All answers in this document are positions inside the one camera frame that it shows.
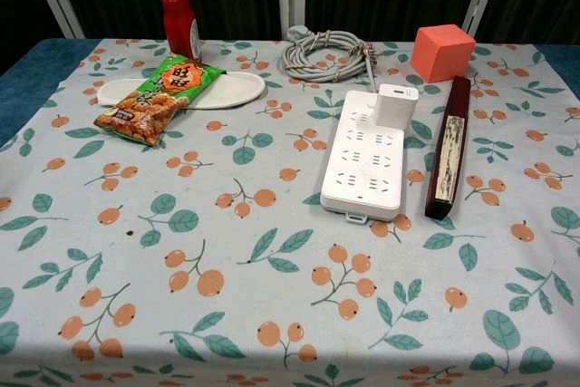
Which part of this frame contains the white power strip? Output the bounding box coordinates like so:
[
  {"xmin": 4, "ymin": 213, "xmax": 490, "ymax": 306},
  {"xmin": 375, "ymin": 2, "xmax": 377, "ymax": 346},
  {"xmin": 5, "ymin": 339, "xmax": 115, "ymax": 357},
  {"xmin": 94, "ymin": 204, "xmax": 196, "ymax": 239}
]
[{"xmin": 319, "ymin": 90, "xmax": 407, "ymax": 227}]

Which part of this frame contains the white charger adapter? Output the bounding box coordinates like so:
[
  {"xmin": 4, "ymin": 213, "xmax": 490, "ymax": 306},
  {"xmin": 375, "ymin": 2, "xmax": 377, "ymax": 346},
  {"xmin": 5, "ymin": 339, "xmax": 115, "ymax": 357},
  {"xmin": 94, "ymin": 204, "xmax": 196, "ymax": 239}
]
[{"xmin": 371, "ymin": 83, "xmax": 420, "ymax": 128}]

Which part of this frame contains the white flat slipper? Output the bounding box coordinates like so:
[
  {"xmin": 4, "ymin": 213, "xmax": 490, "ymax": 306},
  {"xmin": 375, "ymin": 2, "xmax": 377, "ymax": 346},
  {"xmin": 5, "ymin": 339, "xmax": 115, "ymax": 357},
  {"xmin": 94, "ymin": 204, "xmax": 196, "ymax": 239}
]
[{"xmin": 96, "ymin": 70, "xmax": 267, "ymax": 111}]

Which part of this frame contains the floral white tablecloth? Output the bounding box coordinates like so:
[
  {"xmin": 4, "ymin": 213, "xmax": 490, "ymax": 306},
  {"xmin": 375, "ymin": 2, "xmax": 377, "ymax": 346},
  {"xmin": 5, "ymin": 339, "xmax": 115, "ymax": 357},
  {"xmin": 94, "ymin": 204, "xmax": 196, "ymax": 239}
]
[{"xmin": 0, "ymin": 37, "xmax": 580, "ymax": 387}]

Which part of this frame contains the green snack bag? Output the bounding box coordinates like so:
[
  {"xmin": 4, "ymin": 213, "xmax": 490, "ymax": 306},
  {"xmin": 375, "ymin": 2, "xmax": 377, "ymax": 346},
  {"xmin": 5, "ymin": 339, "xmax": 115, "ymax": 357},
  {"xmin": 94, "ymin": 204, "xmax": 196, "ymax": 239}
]
[{"xmin": 93, "ymin": 54, "xmax": 227, "ymax": 149}]

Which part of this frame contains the dark wooden long box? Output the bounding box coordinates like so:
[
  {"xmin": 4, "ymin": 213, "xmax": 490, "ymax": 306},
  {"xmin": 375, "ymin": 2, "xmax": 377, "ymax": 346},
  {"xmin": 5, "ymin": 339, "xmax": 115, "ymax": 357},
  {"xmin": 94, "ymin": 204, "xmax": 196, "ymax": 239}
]
[{"xmin": 424, "ymin": 76, "xmax": 472, "ymax": 219}]

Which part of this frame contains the red ketchup squeeze bottle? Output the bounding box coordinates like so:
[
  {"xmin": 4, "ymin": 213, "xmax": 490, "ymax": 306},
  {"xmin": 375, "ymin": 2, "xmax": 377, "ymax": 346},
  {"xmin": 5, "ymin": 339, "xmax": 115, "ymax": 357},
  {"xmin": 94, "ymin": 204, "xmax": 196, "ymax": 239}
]
[{"xmin": 156, "ymin": 0, "xmax": 204, "ymax": 63}]

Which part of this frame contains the orange cube block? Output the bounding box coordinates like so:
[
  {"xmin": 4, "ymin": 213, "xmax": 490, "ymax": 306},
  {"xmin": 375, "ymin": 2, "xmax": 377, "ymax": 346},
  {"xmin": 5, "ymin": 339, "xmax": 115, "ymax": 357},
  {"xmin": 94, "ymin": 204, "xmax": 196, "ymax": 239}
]
[{"xmin": 411, "ymin": 24, "xmax": 477, "ymax": 84}]

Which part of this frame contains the blue table cover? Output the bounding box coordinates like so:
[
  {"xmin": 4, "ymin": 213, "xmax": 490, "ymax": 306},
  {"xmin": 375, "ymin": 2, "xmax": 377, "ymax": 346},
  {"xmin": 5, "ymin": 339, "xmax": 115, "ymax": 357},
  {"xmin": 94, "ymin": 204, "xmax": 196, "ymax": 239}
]
[{"xmin": 0, "ymin": 38, "xmax": 102, "ymax": 148}]

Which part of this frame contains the grey cable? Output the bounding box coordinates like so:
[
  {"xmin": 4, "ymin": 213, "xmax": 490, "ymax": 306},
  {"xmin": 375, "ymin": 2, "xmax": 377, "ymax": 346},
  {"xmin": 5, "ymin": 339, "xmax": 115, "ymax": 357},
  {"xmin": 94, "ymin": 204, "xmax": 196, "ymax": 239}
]
[{"xmin": 281, "ymin": 26, "xmax": 380, "ymax": 92}]

